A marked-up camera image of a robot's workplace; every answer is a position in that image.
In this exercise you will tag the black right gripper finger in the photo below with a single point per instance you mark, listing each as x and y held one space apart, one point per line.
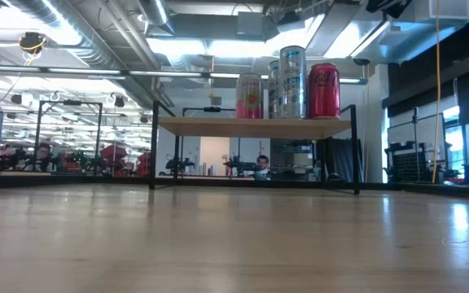
389 6

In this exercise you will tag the red Coca-Cola Zero can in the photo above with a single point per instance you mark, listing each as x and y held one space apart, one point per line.
324 93

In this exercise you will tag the tall white Arctic can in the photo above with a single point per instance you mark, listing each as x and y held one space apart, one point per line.
274 89
292 85

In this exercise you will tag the pink and white can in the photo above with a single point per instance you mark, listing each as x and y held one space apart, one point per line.
249 97

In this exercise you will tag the black background robot arm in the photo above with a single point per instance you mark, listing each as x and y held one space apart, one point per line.
240 164
179 164

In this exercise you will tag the black tripod stand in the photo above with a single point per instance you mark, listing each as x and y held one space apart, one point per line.
415 134

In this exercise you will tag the black pegboard cart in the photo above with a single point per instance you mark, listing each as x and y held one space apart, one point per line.
409 164

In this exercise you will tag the black fabric panel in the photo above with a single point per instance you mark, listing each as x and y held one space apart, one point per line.
342 160

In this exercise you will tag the grey cabinet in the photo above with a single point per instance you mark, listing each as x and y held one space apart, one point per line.
293 158

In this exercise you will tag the person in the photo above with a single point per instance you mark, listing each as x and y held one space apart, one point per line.
263 167
43 156

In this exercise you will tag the long ceiling light bar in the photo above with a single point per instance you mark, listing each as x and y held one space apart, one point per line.
157 73

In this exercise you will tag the red fabric cover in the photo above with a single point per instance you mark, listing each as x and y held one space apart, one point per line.
114 156

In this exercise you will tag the wooden shelf with black frame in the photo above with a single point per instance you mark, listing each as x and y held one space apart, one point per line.
255 127

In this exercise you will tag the black metal rig frame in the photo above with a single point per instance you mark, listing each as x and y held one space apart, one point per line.
38 134
212 109

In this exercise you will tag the black aluminium table frame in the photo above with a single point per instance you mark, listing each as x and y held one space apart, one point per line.
116 180

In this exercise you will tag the black ceiling camera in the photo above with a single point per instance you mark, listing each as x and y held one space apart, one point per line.
31 41

